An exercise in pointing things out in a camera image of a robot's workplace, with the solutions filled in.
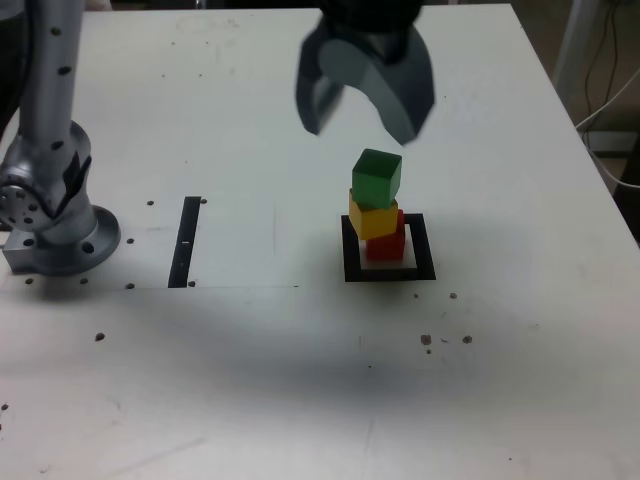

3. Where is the white cable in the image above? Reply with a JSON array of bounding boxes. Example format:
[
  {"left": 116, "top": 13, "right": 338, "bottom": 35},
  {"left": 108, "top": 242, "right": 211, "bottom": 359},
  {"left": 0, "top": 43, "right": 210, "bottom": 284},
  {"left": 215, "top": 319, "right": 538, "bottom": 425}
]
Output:
[{"left": 574, "top": 67, "right": 640, "bottom": 190}]

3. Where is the red cube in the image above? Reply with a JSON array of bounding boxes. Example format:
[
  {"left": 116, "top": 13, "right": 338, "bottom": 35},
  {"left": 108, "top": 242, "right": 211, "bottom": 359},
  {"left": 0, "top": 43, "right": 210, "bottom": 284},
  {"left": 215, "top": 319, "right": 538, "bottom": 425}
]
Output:
[{"left": 366, "top": 208, "right": 406, "bottom": 262}]

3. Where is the thin black cable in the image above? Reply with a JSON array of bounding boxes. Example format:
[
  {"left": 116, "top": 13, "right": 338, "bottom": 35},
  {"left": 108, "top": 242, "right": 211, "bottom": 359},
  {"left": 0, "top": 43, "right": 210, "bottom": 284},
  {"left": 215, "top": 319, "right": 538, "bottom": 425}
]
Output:
[{"left": 584, "top": 0, "right": 624, "bottom": 119}]

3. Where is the green cube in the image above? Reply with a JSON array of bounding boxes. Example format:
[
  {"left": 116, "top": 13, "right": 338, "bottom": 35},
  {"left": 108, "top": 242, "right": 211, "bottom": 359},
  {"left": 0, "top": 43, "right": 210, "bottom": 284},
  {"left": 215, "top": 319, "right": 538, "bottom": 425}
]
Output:
[{"left": 351, "top": 148, "right": 404, "bottom": 209}]

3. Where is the black tape square outline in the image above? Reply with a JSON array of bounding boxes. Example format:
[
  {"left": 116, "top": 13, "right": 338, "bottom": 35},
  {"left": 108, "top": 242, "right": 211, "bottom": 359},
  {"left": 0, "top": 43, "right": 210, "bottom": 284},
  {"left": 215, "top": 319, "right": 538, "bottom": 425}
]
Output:
[{"left": 340, "top": 213, "right": 437, "bottom": 283}]

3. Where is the black tape strip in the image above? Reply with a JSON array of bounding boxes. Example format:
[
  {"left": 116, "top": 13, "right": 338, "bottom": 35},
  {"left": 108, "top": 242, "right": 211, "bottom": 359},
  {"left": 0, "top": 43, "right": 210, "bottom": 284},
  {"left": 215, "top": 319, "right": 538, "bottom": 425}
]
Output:
[{"left": 167, "top": 196, "right": 203, "bottom": 290}]

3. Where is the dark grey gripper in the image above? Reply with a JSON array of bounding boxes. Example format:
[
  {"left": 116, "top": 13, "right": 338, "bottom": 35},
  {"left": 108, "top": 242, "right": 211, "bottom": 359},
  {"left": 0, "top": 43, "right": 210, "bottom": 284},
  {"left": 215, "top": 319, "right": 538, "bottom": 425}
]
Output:
[{"left": 294, "top": 22, "right": 437, "bottom": 147}]

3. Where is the white metal post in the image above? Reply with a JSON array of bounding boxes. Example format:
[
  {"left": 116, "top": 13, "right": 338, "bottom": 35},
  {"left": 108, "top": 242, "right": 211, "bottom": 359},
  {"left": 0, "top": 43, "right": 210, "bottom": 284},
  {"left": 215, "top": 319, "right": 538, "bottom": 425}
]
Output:
[{"left": 552, "top": 0, "right": 601, "bottom": 89}]

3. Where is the yellow cube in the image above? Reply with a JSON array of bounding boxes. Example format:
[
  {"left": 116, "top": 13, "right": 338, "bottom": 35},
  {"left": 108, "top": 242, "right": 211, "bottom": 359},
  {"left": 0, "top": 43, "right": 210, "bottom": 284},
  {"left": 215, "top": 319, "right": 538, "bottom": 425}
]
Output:
[{"left": 348, "top": 187, "right": 400, "bottom": 240}]

